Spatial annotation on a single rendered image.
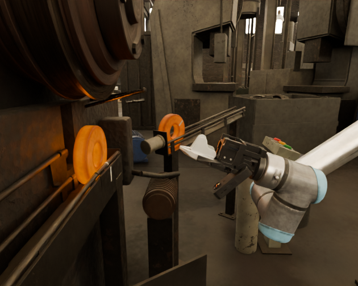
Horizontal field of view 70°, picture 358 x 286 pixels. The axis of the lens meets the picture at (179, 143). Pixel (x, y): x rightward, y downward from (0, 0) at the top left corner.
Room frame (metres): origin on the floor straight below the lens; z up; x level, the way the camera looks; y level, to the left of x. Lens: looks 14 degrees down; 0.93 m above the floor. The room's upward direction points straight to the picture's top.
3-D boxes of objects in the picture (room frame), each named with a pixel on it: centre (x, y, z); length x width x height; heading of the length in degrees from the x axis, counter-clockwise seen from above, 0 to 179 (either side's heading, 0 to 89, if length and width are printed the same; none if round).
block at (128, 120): (0.88, 0.22, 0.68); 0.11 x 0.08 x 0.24; 88
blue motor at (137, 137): (2.91, 0.55, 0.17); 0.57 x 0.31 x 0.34; 18
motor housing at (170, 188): (0.97, 0.07, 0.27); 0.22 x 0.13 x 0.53; 178
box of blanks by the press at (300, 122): (3.04, -1.16, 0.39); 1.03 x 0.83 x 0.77; 103
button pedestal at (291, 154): (1.29, -0.54, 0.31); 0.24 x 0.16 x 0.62; 178
